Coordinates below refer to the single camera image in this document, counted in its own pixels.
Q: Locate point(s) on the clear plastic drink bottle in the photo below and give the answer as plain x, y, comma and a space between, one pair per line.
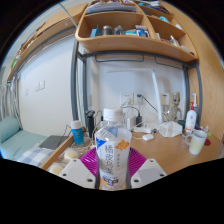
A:
113, 150

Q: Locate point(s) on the black electric shaver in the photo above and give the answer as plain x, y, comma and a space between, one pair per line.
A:
89, 121

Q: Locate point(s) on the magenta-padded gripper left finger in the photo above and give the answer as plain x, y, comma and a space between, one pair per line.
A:
76, 171

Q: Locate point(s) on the teal pillow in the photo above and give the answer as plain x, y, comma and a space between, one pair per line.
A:
8, 128

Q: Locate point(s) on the blue plaid blanket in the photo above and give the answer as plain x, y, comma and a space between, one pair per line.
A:
35, 156

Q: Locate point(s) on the white red-capped pump bottle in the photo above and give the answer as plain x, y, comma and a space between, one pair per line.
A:
190, 120

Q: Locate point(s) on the white tissue pack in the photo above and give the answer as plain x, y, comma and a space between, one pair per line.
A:
170, 129

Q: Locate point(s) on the wooden shelf unit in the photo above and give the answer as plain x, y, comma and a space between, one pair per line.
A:
133, 43

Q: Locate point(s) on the small white mouse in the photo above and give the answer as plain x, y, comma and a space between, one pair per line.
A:
148, 137

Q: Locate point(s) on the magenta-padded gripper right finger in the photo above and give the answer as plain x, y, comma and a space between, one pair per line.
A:
150, 171

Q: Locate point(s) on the wooden tree figurine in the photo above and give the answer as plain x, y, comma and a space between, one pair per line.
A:
175, 108

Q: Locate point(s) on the cream ceramic mug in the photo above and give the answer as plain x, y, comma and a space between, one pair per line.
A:
196, 143

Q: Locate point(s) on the green packet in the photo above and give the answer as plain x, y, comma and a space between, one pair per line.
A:
209, 134

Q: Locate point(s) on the teal bed mattress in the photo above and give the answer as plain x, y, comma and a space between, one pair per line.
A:
20, 141

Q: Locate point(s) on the grey laptop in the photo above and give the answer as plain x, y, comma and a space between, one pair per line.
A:
52, 142

